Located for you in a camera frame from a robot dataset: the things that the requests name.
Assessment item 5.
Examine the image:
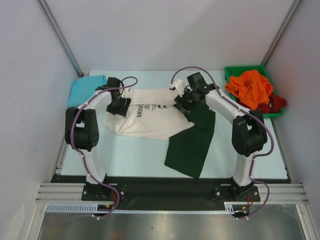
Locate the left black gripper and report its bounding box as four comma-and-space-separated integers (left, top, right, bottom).
106, 94, 131, 118

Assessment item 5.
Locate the white and green t-shirt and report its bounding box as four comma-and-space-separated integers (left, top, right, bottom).
103, 88, 216, 179

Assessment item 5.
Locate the orange t-shirt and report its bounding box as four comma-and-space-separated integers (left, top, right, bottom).
225, 69, 274, 98

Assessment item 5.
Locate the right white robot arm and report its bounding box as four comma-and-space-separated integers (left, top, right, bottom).
170, 72, 273, 201

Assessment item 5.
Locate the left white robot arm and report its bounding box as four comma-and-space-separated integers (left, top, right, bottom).
64, 75, 132, 200

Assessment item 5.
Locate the folded teal t-shirt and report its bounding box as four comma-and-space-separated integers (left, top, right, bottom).
67, 75, 107, 108

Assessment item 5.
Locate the green plastic bin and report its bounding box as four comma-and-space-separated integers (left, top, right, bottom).
224, 65, 288, 119

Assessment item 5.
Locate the red t-shirt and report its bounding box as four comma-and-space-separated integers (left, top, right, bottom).
237, 93, 287, 114

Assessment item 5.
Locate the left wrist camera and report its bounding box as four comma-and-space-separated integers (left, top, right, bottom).
120, 87, 131, 99

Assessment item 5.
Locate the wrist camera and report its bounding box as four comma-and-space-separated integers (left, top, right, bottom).
120, 87, 131, 99
169, 79, 187, 97

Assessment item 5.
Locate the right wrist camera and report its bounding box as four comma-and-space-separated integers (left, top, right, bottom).
169, 79, 187, 97

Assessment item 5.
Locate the left aluminium side rail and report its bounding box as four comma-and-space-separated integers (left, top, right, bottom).
53, 132, 69, 175

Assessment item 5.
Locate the aluminium side rail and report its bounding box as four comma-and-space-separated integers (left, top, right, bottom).
53, 132, 69, 175
271, 119, 293, 183

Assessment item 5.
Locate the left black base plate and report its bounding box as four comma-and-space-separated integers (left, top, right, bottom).
81, 183, 127, 202

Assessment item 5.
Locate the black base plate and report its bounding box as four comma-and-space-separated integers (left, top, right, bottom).
81, 183, 127, 202
213, 183, 261, 202

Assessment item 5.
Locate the right aluminium side rail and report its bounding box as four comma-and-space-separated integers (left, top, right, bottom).
271, 119, 293, 183

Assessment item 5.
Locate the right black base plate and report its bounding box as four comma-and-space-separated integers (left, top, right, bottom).
213, 183, 261, 202

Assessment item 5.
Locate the slotted cable duct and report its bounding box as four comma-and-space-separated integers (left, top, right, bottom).
46, 202, 249, 215

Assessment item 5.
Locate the right aluminium corner post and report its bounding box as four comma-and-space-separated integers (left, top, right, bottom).
260, 0, 304, 67

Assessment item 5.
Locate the aluminium corner post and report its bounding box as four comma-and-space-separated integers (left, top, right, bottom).
36, 0, 84, 77
260, 0, 304, 67

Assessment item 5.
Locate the aluminium front rail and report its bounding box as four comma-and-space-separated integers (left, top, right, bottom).
35, 183, 309, 204

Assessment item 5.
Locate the left aluminium corner post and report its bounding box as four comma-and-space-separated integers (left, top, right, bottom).
36, 0, 84, 77

